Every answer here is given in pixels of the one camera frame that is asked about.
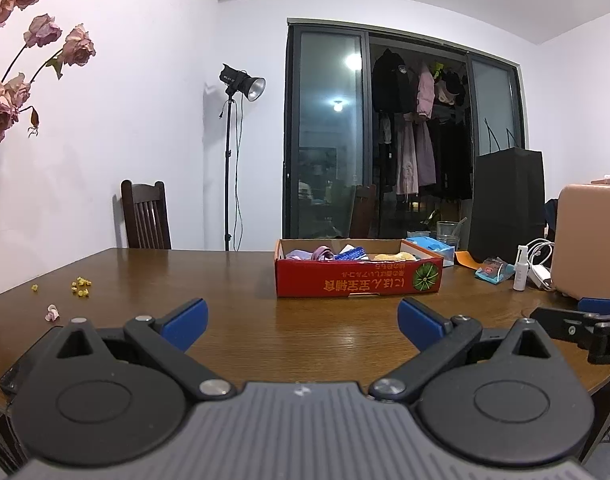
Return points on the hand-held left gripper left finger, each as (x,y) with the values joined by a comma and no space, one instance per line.
(187,322)

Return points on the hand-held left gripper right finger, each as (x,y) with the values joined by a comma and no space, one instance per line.
(417,322)

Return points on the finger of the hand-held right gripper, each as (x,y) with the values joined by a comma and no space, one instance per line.
(560,322)
(602,305)

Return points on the yellow plush toy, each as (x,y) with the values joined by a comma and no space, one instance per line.
(392,256)

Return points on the red cardboard box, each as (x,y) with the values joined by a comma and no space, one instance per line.
(355,277)

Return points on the blue shiny packet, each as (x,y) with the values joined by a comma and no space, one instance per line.
(352,255)

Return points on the purple satin scrunchie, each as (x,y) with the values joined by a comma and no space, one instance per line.
(322,254)

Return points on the purple knit cloth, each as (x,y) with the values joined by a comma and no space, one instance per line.
(300,256)

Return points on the white spray bottle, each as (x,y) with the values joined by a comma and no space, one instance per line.
(521,272)

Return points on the tan case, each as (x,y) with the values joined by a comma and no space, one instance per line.
(592,240)

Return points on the blue tissue pack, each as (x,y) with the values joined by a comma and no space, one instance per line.
(432,247)

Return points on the orange paper packet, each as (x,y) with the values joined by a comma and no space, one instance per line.
(467,260)

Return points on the teal snack packet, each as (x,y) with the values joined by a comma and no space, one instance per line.
(494,271)

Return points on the clear glass cup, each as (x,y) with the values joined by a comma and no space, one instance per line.
(447,234)

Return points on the dark blue cloth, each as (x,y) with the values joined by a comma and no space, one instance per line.
(551,220)

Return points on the small yellow scraps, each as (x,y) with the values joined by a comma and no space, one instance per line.
(81,285)

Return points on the black paper bag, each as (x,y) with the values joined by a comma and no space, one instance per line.
(507,200)

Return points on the pink fallen petal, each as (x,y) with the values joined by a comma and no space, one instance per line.
(52,313)

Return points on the black light stand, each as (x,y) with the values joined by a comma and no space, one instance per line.
(228,175)

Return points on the pink long hanging coat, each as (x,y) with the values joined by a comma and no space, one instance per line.
(415,155)

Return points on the black framed sliding glass door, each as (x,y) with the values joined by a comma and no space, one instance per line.
(330,160)

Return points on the pink hanging jacket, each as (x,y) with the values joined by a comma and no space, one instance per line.
(426,92)

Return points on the black hanging jacket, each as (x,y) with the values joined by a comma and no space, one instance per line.
(392,82)

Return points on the black studio light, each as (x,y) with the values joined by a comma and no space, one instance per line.
(242,82)

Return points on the yellow green hanging garment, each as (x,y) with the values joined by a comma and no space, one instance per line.
(438,70)

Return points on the dried pink rose bouquet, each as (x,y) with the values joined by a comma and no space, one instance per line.
(5,105)

